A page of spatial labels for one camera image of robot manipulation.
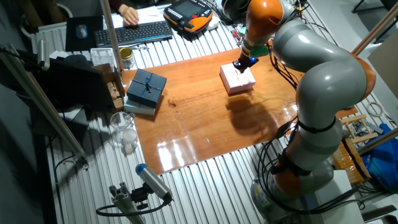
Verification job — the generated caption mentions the clear plastic tray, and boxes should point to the clear plastic tray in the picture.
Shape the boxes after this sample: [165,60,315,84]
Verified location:
[90,47,118,68]

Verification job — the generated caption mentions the white gift box lid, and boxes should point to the white gift box lid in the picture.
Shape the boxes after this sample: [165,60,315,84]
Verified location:
[219,63,257,90]

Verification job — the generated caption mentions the white tape ring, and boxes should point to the white tape ring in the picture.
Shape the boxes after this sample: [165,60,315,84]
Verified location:
[366,101,385,118]

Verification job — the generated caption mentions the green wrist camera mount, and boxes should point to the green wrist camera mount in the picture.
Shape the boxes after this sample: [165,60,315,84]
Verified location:
[238,27,270,58]

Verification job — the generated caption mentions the orange and black teach pendant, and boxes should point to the orange and black teach pendant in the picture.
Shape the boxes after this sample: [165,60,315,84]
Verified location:
[163,0,214,34]

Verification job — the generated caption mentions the black camera cable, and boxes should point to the black camera cable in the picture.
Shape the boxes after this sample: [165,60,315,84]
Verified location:
[95,198,170,217]

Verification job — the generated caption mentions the silver camera with blue end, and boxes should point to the silver camera with blue end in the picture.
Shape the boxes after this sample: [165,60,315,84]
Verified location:
[135,163,174,203]

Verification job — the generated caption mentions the small wooden rack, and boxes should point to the small wooden rack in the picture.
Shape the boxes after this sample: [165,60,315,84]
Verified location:
[340,113,379,144]

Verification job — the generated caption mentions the black chair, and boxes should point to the black chair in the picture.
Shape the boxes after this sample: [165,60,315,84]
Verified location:
[351,0,398,44]

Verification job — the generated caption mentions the taped cardboard package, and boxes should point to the taped cardboard package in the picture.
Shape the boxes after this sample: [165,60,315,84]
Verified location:
[331,138,373,186]

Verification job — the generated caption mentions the glossy wooden board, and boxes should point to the glossy wooden board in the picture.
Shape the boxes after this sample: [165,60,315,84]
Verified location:
[121,46,359,175]

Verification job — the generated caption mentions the aluminium frame beam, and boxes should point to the aluminium frame beam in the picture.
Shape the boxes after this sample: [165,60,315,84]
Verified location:
[0,43,90,169]

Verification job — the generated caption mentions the black filament spool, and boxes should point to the black filament spool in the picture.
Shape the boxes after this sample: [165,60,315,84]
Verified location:
[221,0,252,25]

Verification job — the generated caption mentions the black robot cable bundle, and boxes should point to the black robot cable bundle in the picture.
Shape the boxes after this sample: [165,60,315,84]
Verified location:
[253,6,366,215]

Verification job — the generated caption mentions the person forearm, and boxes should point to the person forearm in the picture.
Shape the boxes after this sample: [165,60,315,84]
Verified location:
[108,0,125,13]

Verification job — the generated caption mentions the black computer keyboard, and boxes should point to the black computer keyboard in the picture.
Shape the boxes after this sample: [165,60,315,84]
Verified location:
[93,20,174,48]

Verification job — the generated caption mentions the person hand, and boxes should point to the person hand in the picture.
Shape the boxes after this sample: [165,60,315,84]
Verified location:
[118,4,140,27]

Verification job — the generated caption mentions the white rounded object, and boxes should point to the white rounded object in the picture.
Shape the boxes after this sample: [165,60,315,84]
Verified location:
[205,15,221,31]

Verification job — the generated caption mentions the brown cardboard box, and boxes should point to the brown cardboard box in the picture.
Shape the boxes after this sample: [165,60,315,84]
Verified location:
[91,63,126,113]

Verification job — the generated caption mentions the grey computer mouse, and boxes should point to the grey computer mouse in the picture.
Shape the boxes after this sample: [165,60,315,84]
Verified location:
[76,24,88,40]

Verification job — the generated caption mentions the wooden frame pole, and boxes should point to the wooden frame pole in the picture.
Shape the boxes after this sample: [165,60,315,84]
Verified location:
[357,126,398,156]
[351,2,398,57]
[99,0,124,72]

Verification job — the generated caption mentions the small clear plastic cup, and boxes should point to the small clear plastic cup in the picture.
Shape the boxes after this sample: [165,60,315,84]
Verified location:
[122,128,139,155]

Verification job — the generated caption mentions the white paper sheets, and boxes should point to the white paper sheets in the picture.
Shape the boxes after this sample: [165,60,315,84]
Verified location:
[105,6,165,30]

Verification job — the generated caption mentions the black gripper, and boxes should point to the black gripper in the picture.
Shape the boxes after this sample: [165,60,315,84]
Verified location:
[232,55,259,74]

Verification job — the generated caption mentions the clear glass measuring cup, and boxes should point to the clear glass measuring cup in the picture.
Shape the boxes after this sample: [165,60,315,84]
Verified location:
[109,111,136,139]

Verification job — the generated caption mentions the dark blue ribboned gift box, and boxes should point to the dark blue ribboned gift box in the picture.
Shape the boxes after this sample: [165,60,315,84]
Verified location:
[126,68,168,109]

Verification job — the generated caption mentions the black mouse pad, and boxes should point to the black mouse pad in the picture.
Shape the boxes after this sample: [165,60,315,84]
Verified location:
[65,15,104,52]

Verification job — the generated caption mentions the blue plastic bag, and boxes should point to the blue plastic bag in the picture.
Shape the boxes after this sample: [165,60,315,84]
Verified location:
[362,123,398,190]

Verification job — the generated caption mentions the beige cardboard sheet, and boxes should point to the beige cardboard sheet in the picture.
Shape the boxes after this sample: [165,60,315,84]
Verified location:
[368,30,398,100]

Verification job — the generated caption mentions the dark monitor panel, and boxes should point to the dark monitor panel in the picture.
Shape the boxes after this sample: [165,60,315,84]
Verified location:
[30,57,114,108]

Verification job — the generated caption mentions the open pink box base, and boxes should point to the open pink box base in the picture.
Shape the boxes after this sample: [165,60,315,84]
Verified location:
[224,81,257,95]

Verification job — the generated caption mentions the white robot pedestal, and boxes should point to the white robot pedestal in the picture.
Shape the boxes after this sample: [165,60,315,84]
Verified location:
[310,169,366,224]

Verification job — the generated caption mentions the aluminium profile camera mount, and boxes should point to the aluminium profile camera mount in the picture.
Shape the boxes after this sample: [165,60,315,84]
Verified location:
[108,182,146,224]

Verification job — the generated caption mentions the glass jar with yellow lid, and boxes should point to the glass jar with yellow lid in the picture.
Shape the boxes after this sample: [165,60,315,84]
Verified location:
[119,47,136,70]

